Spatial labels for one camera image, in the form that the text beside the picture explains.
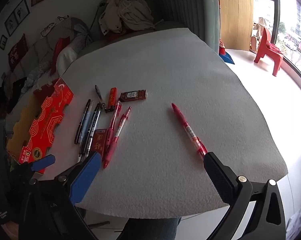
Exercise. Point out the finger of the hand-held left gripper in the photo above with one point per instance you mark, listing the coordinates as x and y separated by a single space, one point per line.
44 162

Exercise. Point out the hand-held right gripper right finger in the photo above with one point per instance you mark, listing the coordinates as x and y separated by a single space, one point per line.
219 177

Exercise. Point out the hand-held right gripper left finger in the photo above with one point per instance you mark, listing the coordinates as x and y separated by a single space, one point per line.
86 177

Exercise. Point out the red and yellow cardboard carton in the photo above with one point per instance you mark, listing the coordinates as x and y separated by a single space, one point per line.
48 115

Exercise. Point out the red pen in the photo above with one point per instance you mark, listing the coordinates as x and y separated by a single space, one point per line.
190 132
119 130
113 123

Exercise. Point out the long black pen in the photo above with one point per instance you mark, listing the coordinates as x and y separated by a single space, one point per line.
82 121

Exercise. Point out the light blue pen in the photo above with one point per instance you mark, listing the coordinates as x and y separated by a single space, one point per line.
87 117

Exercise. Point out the red card box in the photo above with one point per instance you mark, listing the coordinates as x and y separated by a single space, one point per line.
98 141

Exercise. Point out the black pen with clear tip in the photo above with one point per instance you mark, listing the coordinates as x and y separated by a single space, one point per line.
89 130

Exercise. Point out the black pen with silver tip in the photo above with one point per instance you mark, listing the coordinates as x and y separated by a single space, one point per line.
94 130

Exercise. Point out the grey and black pen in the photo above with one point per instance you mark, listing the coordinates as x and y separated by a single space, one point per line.
99 96

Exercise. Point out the red lighter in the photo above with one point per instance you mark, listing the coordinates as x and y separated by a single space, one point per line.
112 97

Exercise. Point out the patterned blanket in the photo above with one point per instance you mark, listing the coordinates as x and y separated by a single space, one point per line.
38 72

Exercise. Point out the dark red rectangular box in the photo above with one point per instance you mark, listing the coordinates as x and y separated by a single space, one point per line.
133 95

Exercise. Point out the dark red cushion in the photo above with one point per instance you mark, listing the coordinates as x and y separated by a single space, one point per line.
17 53

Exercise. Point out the white pillow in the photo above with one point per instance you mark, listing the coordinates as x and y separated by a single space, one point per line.
65 60

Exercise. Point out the red cloth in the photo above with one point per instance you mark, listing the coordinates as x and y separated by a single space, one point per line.
58 48

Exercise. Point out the blue dustpan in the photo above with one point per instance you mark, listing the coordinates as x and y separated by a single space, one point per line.
229 58

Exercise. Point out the red broom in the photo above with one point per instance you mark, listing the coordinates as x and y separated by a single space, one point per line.
221 48

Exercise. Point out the striped pillow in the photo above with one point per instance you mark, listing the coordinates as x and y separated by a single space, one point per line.
70 28

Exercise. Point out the red plastic chair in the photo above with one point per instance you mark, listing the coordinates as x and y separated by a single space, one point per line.
266 50

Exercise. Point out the beige cardboard item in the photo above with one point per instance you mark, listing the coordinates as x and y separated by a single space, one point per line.
259 26

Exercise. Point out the wooden board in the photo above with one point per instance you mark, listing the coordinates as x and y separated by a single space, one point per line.
236 17

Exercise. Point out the pile of beige clothes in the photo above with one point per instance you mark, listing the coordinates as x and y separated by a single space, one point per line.
125 12

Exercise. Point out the green curtain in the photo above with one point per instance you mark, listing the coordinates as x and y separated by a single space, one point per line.
190 2

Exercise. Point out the small black picture frame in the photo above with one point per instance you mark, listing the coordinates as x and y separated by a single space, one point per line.
3 42

